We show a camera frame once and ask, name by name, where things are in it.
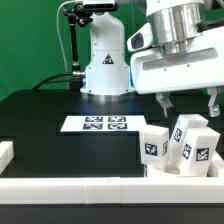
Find white left fence block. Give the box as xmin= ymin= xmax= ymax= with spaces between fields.
xmin=0 ymin=141 xmax=14 ymax=175

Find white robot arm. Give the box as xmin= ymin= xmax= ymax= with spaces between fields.
xmin=83 ymin=0 xmax=224 ymax=117

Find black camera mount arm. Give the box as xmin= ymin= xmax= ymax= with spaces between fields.
xmin=63 ymin=3 xmax=93 ymax=92

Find white sheet with tags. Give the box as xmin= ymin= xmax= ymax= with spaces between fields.
xmin=61 ymin=115 xmax=146 ymax=132

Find overhead camera bar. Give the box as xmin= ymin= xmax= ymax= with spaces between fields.
xmin=83 ymin=0 xmax=116 ymax=10

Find white round stool seat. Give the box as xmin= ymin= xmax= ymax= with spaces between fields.
xmin=144 ymin=165 xmax=180 ymax=178

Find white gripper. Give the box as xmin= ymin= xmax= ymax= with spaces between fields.
xmin=127 ymin=23 xmax=224 ymax=118

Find white front fence rail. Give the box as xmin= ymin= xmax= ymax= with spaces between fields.
xmin=0 ymin=177 xmax=224 ymax=204

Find black cables on table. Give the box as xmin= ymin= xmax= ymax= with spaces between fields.
xmin=32 ymin=72 xmax=83 ymax=90

